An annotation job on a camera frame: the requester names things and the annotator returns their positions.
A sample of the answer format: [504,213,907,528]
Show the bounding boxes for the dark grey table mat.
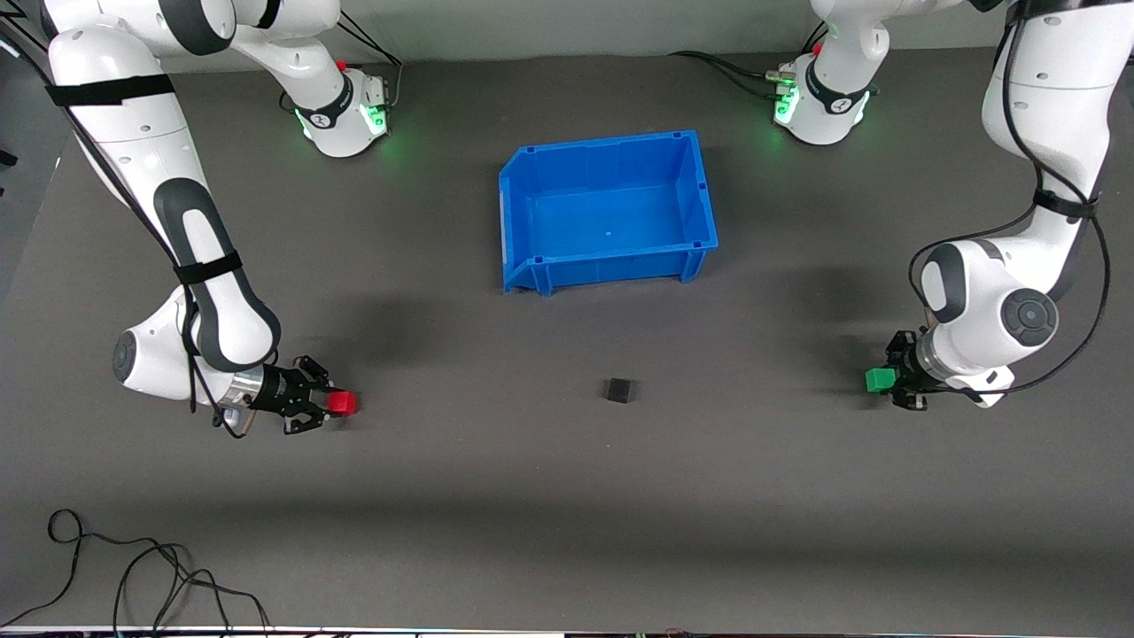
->
[0,46,1134,635]

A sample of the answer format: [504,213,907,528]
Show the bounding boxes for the blue plastic storage bin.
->
[498,129,719,297]

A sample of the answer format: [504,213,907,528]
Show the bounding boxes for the black arm base cables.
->
[279,11,405,116]
[669,22,829,100]

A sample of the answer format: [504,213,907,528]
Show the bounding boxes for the thin black loose cable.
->
[0,509,272,632]

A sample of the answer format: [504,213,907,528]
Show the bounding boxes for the black right arm base cables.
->
[279,11,405,116]

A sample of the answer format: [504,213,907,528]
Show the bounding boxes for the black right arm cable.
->
[0,18,253,440]

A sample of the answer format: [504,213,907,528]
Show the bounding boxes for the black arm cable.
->
[909,0,1112,396]
[0,18,253,440]

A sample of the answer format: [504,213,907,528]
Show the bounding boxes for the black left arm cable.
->
[909,0,1112,396]

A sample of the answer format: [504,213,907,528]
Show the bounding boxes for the black left arm base cables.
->
[669,22,829,100]

